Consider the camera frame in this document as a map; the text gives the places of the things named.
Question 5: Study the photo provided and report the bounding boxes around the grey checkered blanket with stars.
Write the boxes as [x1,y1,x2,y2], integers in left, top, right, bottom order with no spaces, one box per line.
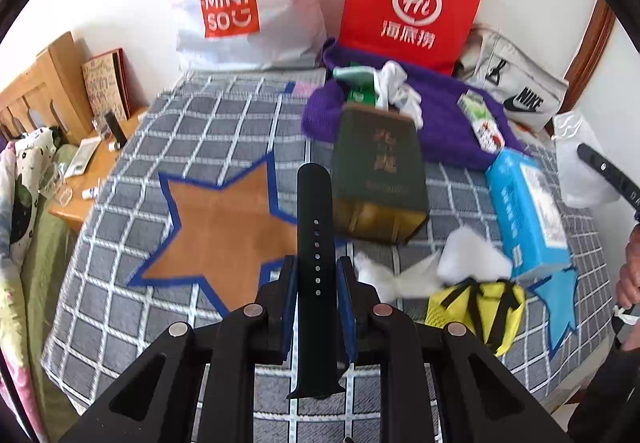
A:
[41,69,618,443]

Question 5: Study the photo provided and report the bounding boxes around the wooden nightstand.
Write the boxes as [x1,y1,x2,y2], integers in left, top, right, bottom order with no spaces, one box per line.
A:
[47,106,151,234]

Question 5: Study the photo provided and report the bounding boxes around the white glove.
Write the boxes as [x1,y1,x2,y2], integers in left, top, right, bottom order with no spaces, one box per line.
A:
[374,62,416,106]
[395,90,426,130]

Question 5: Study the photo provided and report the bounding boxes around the clear plastic container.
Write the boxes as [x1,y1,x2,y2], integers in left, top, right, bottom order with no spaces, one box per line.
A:
[40,160,76,204]

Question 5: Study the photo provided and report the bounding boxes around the brown notebook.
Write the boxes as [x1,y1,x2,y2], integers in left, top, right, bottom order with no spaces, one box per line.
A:
[81,48,133,124]

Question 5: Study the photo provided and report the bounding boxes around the white soft pad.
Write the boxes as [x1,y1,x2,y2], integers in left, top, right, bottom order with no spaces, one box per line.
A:
[437,228,513,284]

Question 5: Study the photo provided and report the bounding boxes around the black watch strap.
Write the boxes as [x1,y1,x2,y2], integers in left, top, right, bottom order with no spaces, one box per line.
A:
[286,163,346,400]

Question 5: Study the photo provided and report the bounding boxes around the pale green tube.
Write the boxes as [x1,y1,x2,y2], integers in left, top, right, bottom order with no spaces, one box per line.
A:
[331,66,377,86]

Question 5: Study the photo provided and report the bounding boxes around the small green packet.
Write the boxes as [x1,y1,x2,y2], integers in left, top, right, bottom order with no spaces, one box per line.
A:
[347,86,377,110]

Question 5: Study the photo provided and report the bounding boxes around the black cylinder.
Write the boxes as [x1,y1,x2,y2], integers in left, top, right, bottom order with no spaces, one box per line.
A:
[102,110,127,151]

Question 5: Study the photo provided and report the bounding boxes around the wooden headboard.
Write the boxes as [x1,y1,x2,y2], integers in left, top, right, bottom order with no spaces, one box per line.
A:
[0,30,96,146]

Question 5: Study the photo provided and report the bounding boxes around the person's right forearm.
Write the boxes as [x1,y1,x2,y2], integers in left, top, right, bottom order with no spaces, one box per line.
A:
[570,318,640,443]

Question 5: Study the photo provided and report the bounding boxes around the green wet wipes packet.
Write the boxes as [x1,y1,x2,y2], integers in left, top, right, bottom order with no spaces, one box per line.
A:
[457,92,495,124]

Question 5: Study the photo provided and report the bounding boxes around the white spotted bedding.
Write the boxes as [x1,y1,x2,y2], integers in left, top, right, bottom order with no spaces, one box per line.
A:
[0,126,58,269]

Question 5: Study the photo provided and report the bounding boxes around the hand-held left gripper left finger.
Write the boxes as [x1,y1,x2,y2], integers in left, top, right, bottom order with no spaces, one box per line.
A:
[60,255,301,443]

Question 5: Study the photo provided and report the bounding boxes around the pale green bed sheet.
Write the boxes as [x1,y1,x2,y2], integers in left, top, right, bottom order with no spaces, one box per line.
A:
[20,143,96,424]

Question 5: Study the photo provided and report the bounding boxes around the yellow pouch with black straps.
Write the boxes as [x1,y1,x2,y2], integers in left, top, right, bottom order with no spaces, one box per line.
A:
[425,279,527,356]

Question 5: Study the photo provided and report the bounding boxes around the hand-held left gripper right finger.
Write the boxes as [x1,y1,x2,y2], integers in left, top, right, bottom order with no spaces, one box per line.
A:
[336,255,571,443]

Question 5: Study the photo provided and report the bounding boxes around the purple knitted cloth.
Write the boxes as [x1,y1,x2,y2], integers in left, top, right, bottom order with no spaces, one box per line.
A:
[301,37,526,171]

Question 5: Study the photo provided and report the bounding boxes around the brown wooden door frame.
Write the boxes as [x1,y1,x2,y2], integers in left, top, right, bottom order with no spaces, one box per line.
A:
[565,0,617,96]

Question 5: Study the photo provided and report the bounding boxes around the blue tissue pack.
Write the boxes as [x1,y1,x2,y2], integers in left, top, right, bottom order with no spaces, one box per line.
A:
[484,148,572,281]

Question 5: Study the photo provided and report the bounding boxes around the grey waist bag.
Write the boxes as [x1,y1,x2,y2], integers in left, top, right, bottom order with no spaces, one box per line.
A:
[452,23,570,134]

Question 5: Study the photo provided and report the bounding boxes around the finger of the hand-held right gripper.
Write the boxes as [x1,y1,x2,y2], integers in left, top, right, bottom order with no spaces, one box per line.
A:
[576,143,640,212]

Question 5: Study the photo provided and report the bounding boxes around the white packet with red print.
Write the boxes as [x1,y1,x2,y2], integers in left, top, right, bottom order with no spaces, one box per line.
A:
[472,120,505,153]

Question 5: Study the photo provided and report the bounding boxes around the small white box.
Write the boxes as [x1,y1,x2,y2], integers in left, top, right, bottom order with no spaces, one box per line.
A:
[64,138,103,176]

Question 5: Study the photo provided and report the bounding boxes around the pink floral quilt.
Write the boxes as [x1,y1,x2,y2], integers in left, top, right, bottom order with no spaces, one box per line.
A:
[0,273,46,443]

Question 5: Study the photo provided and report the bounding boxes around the person's right hand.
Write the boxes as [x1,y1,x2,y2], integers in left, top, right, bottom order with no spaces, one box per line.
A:
[615,223,640,311]

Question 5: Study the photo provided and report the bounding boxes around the crumpled white tissue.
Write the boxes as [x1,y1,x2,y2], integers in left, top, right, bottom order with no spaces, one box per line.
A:
[352,250,443,299]

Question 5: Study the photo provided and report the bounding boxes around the clear plastic bag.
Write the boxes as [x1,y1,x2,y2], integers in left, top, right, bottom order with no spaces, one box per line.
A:
[551,109,623,208]

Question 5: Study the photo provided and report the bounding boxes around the dark green box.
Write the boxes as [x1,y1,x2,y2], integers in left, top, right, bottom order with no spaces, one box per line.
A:
[331,103,430,245]

